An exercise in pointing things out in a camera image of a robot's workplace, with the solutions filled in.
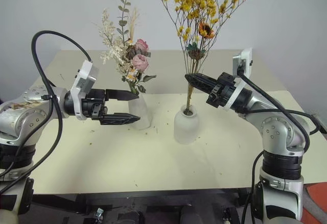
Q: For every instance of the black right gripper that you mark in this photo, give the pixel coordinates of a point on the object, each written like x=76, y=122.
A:
x=221, y=91

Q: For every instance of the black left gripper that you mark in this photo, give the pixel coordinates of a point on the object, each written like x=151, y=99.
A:
x=93, y=104

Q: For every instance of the pink rose dried bouquet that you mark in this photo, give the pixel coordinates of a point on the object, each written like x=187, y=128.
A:
x=139, y=62

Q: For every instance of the yellow dried flower bouquet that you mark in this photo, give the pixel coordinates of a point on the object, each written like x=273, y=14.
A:
x=196, y=2

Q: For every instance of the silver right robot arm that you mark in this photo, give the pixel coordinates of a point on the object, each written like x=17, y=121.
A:
x=278, y=129

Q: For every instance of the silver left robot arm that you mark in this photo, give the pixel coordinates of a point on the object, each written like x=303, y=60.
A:
x=25, y=118

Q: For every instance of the tall angular white vase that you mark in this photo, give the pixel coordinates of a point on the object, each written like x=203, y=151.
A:
x=140, y=114

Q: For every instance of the round white bottle vase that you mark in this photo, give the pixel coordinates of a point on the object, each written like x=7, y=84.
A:
x=186, y=128

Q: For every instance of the small metal clamp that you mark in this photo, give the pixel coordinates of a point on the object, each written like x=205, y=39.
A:
x=98, y=213

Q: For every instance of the orange red cushion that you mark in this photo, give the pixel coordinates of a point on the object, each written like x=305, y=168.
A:
x=316, y=203

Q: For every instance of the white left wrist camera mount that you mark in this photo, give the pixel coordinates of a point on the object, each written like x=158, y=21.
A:
x=85, y=74

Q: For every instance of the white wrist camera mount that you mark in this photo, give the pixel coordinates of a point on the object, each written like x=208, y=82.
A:
x=245, y=58
x=85, y=74

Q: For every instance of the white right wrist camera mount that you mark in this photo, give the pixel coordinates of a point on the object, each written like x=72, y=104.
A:
x=245, y=58

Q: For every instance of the black table frame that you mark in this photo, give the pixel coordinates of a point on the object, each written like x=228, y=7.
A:
x=153, y=196

